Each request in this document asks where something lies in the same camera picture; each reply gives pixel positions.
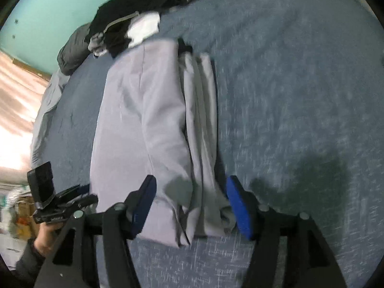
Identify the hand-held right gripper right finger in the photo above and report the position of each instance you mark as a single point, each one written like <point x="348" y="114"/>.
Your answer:
<point x="240" y="210"/>

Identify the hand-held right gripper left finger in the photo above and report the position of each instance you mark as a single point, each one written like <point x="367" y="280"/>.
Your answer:
<point x="144" y="210"/>

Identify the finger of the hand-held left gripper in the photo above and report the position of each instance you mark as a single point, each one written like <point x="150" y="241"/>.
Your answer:
<point x="85" y="200"/>
<point x="76" y="189"/>

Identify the light grey jacket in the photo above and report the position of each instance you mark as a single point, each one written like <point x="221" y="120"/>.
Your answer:
<point x="150" y="126"/>

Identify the person's left forearm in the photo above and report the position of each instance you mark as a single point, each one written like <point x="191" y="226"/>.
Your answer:
<point x="28" y="265"/>

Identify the pile of dark clothes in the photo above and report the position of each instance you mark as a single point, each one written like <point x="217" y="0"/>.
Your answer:
<point x="135" y="6"/>

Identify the person's left hand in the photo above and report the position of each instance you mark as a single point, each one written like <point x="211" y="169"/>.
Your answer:
<point x="48" y="238"/>

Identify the cardboard box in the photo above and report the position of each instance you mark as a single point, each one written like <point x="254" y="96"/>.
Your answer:
<point x="24" y="219"/>

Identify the pale grey blanket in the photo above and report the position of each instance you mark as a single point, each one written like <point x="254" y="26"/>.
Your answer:
<point x="45" y="111"/>

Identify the pink curtain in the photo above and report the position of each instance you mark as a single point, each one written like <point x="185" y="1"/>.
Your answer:
<point x="18" y="111"/>

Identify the dark grey rolled duvet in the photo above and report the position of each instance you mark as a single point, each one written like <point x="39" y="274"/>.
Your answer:
<point x="73" y="51"/>

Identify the grey sweatshirt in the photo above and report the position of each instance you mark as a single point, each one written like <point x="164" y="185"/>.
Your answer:
<point x="96" y="43"/>

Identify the white shirt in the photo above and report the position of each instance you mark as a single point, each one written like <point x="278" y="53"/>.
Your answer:
<point x="144" y="28"/>

